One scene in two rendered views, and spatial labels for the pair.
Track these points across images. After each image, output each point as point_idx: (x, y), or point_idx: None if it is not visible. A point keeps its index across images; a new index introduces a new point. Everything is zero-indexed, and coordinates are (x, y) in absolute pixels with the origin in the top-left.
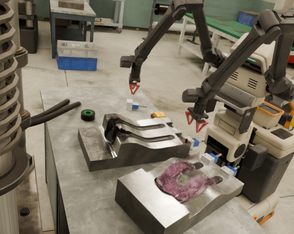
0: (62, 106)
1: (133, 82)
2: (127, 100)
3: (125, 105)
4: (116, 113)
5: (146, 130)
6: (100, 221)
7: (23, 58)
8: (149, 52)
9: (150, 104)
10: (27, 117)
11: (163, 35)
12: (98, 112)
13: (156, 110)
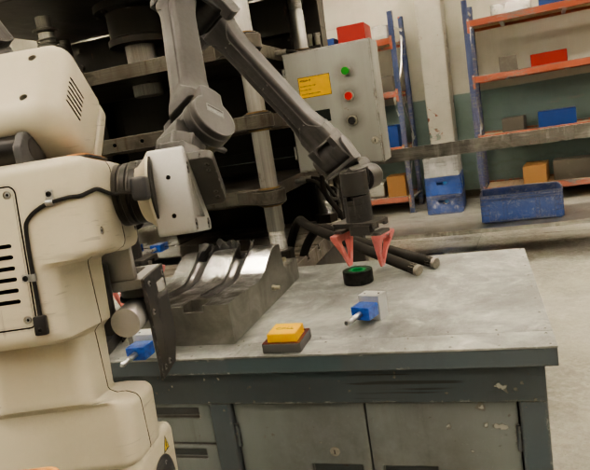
0: (397, 255)
1: (342, 229)
2: (372, 291)
3: (392, 314)
4: (269, 249)
5: (216, 284)
6: None
7: (243, 121)
8: (298, 139)
9: (379, 347)
10: (258, 192)
11: (254, 89)
12: (375, 288)
13: (335, 350)
